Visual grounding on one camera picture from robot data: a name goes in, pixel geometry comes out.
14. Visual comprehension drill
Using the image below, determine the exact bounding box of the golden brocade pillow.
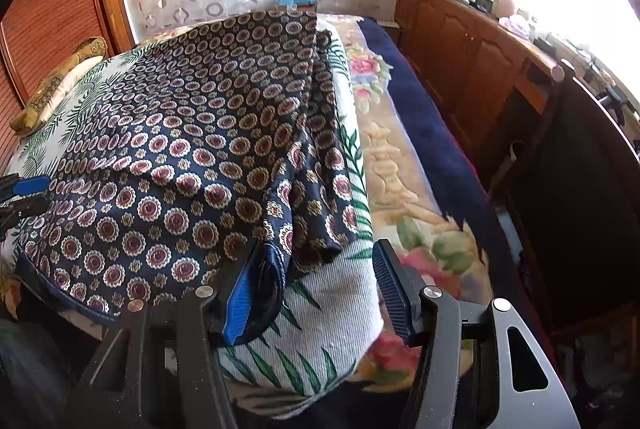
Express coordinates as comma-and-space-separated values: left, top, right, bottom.
10, 36, 108, 134

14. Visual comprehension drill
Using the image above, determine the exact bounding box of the dark wooden chair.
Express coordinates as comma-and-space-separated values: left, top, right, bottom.
492, 61, 640, 345

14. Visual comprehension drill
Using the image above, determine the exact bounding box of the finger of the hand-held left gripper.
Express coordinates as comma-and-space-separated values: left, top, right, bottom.
0, 196, 48, 235
0, 175, 52, 202

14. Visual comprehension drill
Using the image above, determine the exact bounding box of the navy medallion print garment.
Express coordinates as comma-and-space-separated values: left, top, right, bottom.
15, 9, 373, 325

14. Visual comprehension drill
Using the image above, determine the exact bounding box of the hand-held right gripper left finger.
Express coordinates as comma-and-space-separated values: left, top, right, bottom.
75, 249, 273, 429

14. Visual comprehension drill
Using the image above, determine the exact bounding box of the long wooden cabinet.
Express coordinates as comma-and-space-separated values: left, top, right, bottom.
395, 0, 566, 160

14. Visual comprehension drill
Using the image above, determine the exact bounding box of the wooden headboard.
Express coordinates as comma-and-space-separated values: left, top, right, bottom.
0, 0, 136, 174

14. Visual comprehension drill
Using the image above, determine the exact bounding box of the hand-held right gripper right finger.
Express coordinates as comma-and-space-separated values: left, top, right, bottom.
372, 239, 581, 429

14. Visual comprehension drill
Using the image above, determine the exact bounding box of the floral blanket with navy edge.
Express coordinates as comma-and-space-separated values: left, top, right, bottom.
140, 13, 556, 415

